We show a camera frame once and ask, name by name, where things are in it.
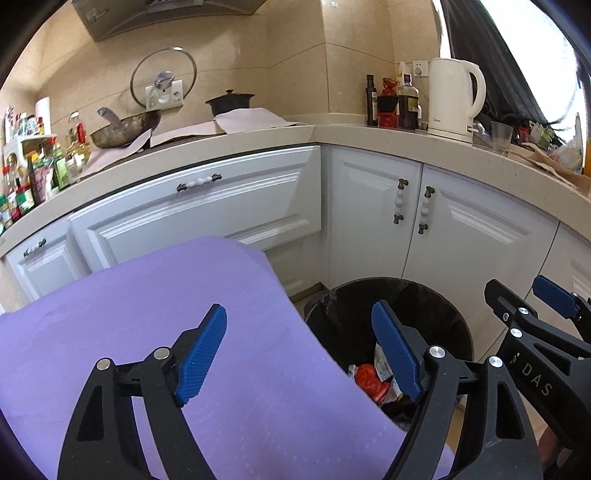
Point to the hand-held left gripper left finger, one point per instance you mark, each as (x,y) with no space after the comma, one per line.
(203,355)

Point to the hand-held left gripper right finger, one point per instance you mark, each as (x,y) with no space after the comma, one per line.
(397,350)

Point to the purple tablecloth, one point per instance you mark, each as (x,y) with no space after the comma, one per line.
(138,300)

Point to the dark sauce bottle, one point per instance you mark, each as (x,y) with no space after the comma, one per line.
(408,106)

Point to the red jar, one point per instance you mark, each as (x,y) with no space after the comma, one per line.
(388,108)

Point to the brown cardboard sheet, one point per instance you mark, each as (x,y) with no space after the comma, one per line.
(545,164)

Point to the dark window curtain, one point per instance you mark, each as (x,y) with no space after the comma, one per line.
(498,60)

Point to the steel range hood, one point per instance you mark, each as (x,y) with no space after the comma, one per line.
(161,18)

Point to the large orange plastic bag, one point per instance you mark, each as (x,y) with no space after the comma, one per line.
(368,374)

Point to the black trash bin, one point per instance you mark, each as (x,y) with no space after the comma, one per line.
(415,300)

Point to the white cloth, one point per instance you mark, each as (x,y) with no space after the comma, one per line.
(111,157)
(254,121)

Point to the person's right hand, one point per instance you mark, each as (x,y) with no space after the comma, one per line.
(548,445)

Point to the white electric kettle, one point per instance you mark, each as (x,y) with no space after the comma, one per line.
(450,101)

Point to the dark olive oil bottle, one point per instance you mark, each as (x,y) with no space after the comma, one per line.
(371,101)

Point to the clear drinking glass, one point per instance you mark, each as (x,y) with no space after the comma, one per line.
(502,138)

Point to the glass pot lid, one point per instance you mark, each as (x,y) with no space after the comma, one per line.
(147,64)

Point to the white lid holder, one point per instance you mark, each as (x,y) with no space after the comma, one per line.
(175,97)

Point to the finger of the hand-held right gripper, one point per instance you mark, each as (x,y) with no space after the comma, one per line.
(554,295)
(503,300)

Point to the paper towel roll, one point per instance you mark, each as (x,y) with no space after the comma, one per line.
(42,110)

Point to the cluster of condiment bottles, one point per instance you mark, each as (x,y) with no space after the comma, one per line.
(41,175)

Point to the white wall socket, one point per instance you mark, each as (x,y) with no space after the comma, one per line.
(421,68)

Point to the narrow white cabinet door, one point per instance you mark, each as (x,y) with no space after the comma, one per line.
(41,277)

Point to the wide white cabinet drawer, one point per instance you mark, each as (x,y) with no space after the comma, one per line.
(198,212)

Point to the steel wok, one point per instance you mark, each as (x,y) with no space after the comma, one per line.
(124,131)

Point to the black cooking pot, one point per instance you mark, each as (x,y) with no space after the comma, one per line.
(228,104)

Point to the white spice rack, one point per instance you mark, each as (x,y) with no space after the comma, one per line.
(23,144)

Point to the bright window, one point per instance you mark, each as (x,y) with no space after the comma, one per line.
(545,55)

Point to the beige kitchen countertop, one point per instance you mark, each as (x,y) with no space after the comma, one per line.
(369,136)

